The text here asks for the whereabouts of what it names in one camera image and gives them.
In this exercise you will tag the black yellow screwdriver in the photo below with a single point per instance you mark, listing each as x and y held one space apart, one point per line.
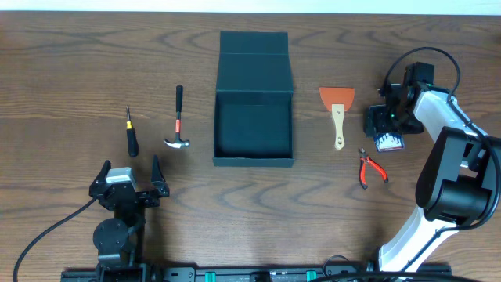
133 146

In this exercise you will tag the orange scraper wooden handle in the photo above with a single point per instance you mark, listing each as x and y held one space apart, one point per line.
337 101

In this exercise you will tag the blue precision screwdriver set case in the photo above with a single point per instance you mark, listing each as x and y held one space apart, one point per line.
388 142

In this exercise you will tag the small claw hammer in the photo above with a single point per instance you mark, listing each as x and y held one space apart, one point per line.
178 142

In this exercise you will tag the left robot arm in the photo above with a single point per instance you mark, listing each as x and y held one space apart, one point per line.
118 240

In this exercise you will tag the dark green open box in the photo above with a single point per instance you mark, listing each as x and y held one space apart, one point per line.
253 112

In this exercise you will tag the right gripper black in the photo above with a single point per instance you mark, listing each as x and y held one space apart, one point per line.
380 114

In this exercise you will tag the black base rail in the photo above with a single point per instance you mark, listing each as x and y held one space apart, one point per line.
342 271

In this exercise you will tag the red black cutting pliers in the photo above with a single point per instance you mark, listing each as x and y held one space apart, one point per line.
365 162

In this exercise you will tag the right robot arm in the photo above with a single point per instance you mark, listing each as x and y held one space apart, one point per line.
459 186

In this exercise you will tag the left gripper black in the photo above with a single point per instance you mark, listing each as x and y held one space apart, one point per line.
127 194

